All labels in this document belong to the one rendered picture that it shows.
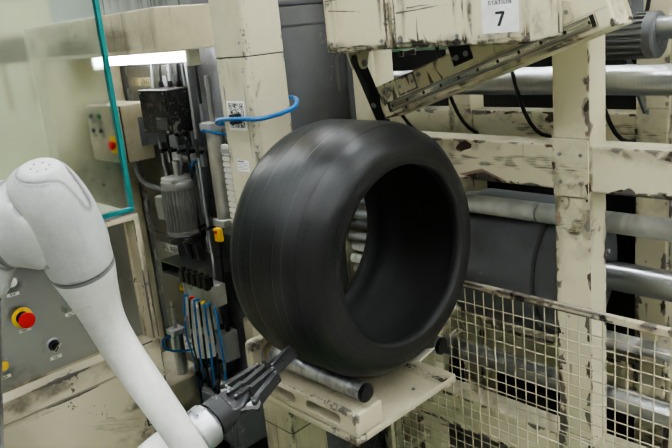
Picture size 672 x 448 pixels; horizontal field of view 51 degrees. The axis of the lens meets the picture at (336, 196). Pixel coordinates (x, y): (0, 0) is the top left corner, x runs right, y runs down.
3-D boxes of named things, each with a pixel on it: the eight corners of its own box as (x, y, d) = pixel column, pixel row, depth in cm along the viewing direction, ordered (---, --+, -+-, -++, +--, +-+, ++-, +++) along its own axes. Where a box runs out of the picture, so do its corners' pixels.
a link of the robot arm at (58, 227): (128, 237, 113) (51, 242, 115) (92, 139, 104) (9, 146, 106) (98, 290, 102) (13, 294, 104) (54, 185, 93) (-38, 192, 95)
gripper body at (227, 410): (217, 413, 136) (252, 383, 141) (192, 400, 142) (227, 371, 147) (229, 442, 139) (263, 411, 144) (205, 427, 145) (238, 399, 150)
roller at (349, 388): (260, 358, 180) (267, 341, 181) (272, 362, 183) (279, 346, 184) (357, 400, 156) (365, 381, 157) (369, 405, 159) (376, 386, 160)
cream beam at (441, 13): (325, 54, 186) (320, -3, 182) (388, 45, 203) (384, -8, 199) (529, 43, 143) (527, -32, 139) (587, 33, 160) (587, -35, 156)
